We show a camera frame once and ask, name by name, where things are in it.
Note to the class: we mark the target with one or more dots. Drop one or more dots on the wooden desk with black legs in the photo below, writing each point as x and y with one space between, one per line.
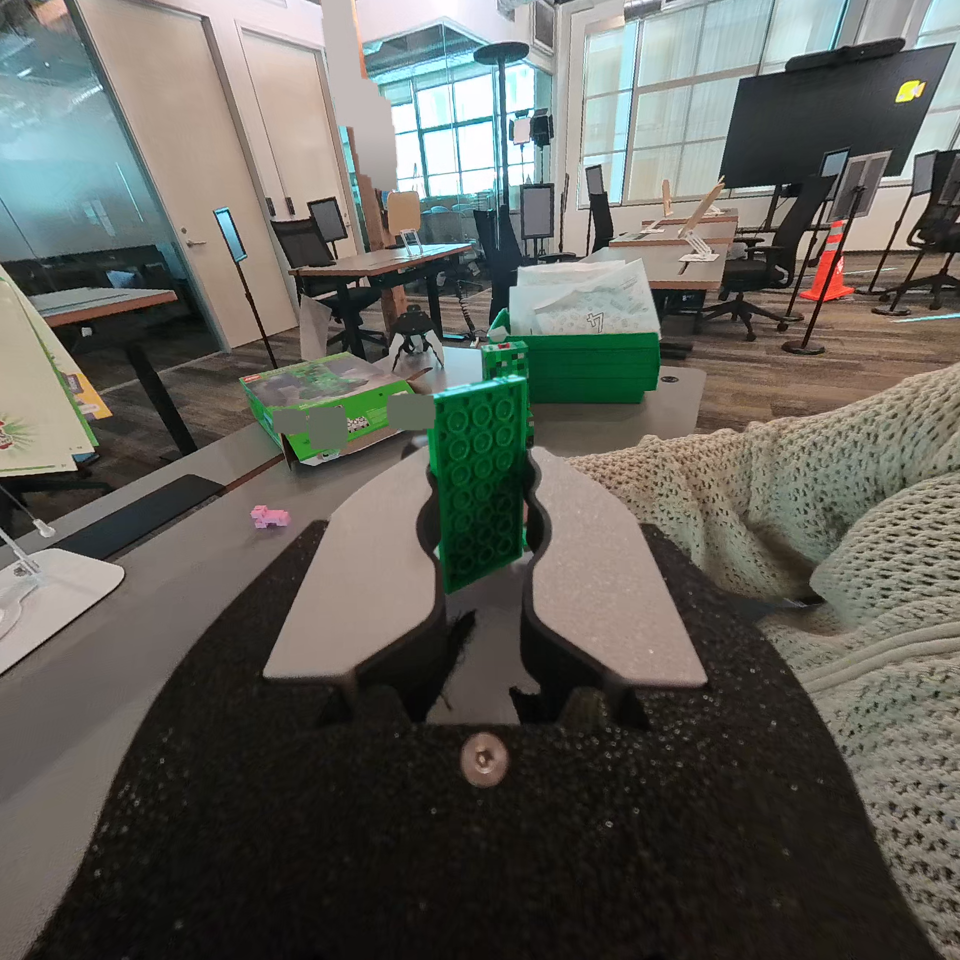
382 259
675 251
97 300

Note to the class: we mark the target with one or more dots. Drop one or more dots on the white printed paper bag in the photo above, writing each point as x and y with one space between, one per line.
600 315

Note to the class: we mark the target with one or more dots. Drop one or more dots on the small black claw device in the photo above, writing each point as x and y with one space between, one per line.
412 330

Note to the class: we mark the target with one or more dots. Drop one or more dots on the wooden laptop stand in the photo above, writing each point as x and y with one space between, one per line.
697 217

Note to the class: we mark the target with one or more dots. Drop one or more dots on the person's right forearm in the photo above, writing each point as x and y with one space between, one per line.
787 487

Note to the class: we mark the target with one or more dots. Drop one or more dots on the white illustrated booklet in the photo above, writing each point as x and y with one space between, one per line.
30 405

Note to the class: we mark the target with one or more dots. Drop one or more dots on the orange traffic cone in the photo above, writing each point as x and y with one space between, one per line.
829 262

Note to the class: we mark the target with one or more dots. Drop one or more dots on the black camera bar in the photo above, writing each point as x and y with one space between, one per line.
844 54

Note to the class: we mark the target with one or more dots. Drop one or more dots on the beige door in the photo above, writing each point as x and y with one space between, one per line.
292 135
172 165

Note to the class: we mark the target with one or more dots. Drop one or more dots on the large black display screen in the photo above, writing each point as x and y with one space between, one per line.
825 120

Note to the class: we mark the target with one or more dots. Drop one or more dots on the white hanging bag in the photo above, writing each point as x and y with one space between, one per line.
315 330

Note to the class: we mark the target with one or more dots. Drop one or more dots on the tan board on stand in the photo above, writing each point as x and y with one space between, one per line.
403 214

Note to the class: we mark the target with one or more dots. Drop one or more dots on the large green lego plate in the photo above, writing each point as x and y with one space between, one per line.
480 480

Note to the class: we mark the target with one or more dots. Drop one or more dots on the pink lego pig figure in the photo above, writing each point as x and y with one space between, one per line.
270 516

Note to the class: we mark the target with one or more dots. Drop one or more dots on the black desk pad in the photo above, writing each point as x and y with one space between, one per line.
142 510

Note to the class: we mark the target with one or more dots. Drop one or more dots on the white phone stand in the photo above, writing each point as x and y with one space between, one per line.
52 592

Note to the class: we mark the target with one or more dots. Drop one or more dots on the stack of green trays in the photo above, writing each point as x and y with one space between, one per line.
592 364

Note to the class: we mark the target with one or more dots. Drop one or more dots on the green lego set box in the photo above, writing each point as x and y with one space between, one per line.
322 379

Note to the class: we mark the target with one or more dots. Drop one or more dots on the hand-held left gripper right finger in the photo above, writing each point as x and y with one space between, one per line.
607 585

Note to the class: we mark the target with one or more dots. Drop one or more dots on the light panel on stand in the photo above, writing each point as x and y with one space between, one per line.
532 127

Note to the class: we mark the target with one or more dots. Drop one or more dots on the green pixel-patterned lego figure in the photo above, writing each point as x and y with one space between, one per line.
504 360

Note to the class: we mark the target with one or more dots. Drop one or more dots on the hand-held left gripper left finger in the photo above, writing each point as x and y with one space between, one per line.
360 585

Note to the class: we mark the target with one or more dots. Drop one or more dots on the plain white paper bag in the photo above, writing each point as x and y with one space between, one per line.
559 274

